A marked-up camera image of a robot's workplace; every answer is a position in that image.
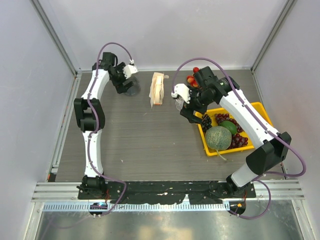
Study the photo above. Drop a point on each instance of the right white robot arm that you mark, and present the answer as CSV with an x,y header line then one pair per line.
x,y
270,146

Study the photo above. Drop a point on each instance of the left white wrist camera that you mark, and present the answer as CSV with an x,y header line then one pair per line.
x,y
130,69

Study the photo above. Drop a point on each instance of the green lime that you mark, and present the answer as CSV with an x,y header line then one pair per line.
x,y
229,126

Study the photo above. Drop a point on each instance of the white slotted cable duct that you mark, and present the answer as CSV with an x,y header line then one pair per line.
x,y
89,207

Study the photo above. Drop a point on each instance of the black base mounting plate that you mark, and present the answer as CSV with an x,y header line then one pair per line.
x,y
165,192

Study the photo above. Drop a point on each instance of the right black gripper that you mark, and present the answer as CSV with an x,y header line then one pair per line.
x,y
188,113

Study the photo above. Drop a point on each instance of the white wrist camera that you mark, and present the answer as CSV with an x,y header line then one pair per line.
x,y
182,91
130,69

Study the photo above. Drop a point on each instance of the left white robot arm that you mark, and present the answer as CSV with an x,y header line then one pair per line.
x,y
90,119

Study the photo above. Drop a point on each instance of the coffee filter paper pack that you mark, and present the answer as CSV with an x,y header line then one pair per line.
x,y
157,90

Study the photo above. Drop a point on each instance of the black grape bunch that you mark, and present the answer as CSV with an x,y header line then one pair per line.
x,y
206,123

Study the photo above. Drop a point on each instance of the grey glass coffee server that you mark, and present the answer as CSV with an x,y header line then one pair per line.
x,y
135,88

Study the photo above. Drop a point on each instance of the purple grape bunch lower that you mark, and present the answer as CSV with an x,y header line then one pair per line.
x,y
238,141

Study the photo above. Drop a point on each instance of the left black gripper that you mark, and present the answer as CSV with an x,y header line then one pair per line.
x,y
120,87

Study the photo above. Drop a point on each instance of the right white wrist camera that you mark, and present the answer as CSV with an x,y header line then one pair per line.
x,y
182,91

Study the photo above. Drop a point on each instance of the clear plastic coffee dripper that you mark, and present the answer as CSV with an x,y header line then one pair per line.
x,y
179,103

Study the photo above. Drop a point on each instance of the purple grape bunch upper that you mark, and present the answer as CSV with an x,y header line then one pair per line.
x,y
220,117

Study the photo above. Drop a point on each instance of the netted green melon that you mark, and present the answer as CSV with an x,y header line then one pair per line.
x,y
218,138

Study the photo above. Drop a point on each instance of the purple grape bunch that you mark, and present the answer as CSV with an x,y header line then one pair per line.
x,y
238,141
220,117

